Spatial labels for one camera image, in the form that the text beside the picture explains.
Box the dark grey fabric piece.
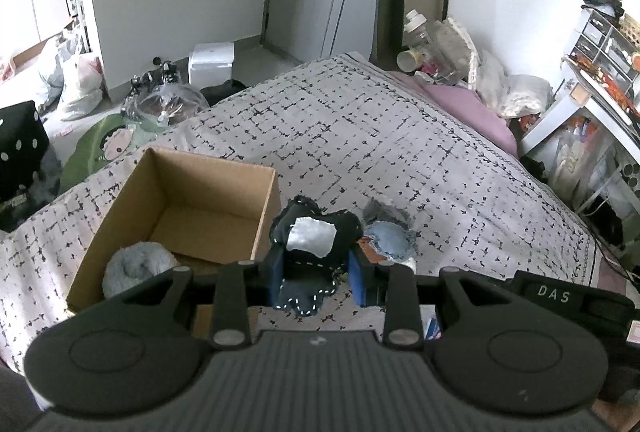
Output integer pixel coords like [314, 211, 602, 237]
[362, 198, 412, 231]

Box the white small appliance box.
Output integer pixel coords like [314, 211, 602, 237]
[188, 42, 235, 90]

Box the light blue denim plush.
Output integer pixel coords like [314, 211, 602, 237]
[359, 221, 416, 263]

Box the brown cardboard box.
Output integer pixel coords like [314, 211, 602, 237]
[66, 147, 281, 313]

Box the clear plastic bag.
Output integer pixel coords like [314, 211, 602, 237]
[120, 82, 209, 130]

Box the pink pillow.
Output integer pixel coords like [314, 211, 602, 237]
[390, 72, 518, 157]

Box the patterned white bed cover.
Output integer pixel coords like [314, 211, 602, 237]
[1, 54, 596, 369]

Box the black polka dot bag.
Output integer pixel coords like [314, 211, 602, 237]
[0, 101, 49, 203]

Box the grey plush with pink mouth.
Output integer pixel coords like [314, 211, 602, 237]
[102, 241, 180, 299]

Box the green cartoon cushion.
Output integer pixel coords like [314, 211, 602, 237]
[58, 114, 164, 194]

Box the black stitched plush white patch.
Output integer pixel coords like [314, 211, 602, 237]
[269, 195, 362, 317]

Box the clear plastic jar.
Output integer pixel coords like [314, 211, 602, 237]
[404, 10, 451, 77]

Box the white shelf rack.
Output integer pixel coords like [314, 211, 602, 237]
[518, 9, 639, 215]

